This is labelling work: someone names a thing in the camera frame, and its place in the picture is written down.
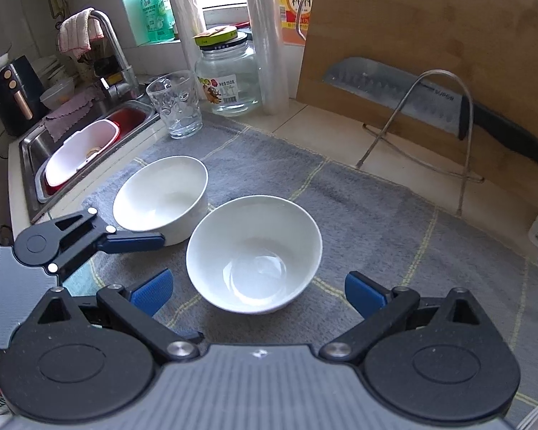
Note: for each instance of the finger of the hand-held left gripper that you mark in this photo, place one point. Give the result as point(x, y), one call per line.
point(134, 242)
point(189, 335)

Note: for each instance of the thick plastic wrap roll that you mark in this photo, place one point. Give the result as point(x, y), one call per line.
point(264, 31)

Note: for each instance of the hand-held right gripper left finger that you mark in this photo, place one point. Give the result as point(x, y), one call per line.
point(150, 291)

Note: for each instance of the black air fryer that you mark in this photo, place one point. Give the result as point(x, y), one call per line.
point(13, 98)

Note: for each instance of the yellow cooking wine bottle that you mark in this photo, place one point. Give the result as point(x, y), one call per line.
point(296, 0)

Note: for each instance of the thin plastic wrap roll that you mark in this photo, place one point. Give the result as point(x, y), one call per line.
point(186, 22)

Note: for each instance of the stack of white dishes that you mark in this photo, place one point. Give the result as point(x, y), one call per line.
point(49, 69)

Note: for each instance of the small white bowl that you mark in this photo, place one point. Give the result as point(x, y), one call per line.
point(161, 192)
point(251, 242)

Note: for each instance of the clear drinking glass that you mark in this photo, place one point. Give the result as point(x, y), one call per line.
point(175, 103)

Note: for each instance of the metal kitchen faucet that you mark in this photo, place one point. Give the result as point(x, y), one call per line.
point(116, 49)

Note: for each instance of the green detergent bottle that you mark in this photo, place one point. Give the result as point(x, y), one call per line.
point(154, 9)

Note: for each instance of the white plastic basin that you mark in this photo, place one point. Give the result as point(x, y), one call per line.
point(76, 152)

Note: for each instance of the clear plastic container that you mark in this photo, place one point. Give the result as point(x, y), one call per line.
point(58, 94)

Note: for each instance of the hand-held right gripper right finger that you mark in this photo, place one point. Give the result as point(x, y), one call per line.
point(363, 293)

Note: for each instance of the wooden cutting board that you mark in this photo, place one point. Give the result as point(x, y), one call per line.
point(385, 22)

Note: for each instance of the pink striped dishcloth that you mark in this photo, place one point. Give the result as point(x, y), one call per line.
point(74, 36)

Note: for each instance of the purple rag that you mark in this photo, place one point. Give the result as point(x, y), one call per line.
point(67, 112)

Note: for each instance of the grey plaid cloth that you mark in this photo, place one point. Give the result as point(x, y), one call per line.
point(376, 233)

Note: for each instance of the stainless steel sink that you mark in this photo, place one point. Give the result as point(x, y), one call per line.
point(31, 161)

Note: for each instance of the red plastic basin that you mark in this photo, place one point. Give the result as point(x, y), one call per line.
point(130, 118)

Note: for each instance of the glass jar with label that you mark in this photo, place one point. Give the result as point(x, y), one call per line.
point(228, 76)

